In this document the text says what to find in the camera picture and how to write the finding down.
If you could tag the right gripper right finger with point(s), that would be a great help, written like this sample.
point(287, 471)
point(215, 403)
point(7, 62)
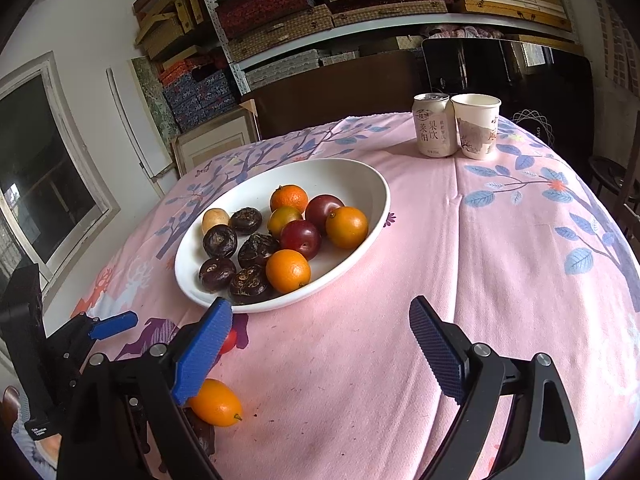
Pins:
point(445, 347)

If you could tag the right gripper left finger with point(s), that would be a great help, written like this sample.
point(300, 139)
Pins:
point(196, 347)

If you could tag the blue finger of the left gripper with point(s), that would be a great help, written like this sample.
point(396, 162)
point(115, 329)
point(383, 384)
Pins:
point(109, 327)

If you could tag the dark water chestnut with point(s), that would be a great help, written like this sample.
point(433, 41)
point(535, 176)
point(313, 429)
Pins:
point(250, 285)
point(220, 241)
point(216, 273)
point(257, 250)
point(246, 221)

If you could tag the orange kumquat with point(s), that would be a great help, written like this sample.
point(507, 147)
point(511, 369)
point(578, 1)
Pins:
point(217, 404)
point(287, 271)
point(347, 227)

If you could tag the pale orange loquat fruit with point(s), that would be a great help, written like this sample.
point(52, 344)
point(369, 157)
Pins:
point(214, 217)

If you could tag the red cherry tomato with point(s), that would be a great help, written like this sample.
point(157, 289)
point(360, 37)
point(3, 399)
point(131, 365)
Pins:
point(301, 236)
point(319, 208)
point(229, 342)

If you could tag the dark window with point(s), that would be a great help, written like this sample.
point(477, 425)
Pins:
point(53, 200)

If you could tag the yellow-orange cherry tomato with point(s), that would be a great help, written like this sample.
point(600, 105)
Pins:
point(280, 218)

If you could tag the small orange tangerine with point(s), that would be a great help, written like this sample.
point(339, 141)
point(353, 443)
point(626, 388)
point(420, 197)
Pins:
point(289, 195)

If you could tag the white oval plate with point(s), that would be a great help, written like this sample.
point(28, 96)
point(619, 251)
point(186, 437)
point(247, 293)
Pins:
point(354, 183)

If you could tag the framed picture leaning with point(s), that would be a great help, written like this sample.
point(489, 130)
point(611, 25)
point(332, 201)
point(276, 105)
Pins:
point(223, 133)

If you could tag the white paper cup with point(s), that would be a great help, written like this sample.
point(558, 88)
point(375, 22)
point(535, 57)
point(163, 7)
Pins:
point(477, 117)

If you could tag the dark wooden chair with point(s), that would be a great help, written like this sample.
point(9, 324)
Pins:
point(623, 182)

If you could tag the stack of patterned boxes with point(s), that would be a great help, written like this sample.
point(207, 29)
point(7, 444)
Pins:
point(196, 93)

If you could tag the dark wooden cabinet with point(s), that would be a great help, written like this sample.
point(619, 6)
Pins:
point(376, 84)

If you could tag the metal storage shelf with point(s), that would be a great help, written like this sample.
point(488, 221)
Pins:
point(253, 33)

